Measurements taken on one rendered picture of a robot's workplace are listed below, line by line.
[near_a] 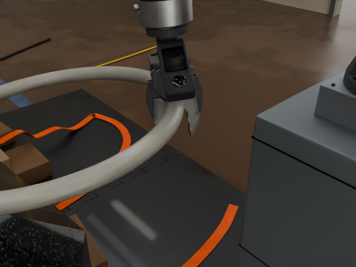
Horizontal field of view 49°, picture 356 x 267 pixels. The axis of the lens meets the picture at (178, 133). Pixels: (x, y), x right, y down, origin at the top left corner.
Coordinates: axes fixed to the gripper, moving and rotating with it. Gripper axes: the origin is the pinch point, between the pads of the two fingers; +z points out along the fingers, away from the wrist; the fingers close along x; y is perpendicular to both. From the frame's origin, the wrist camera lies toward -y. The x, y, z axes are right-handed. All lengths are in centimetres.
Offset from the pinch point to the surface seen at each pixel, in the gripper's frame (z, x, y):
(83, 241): 30.8, 24.4, 8.6
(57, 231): 24.1, 28.8, 5.9
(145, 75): -7.9, 4.3, 11.6
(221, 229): 86, -21, 62
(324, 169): 12.1, -29.1, -2.1
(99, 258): 72, 29, 43
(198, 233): 86, -11, 62
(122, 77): -6.3, 9.3, 16.7
